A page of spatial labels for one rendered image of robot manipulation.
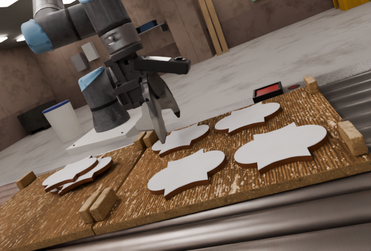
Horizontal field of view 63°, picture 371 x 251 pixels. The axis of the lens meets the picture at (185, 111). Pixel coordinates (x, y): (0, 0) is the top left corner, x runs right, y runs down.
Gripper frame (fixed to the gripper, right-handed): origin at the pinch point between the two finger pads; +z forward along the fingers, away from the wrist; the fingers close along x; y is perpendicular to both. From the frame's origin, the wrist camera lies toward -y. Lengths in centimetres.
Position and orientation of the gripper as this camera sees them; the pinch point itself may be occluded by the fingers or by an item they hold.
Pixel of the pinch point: (175, 128)
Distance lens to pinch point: 67.2
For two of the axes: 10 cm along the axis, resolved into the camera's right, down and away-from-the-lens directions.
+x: -1.9, 3.4, -9.2
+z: 4.2, 8.8, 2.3
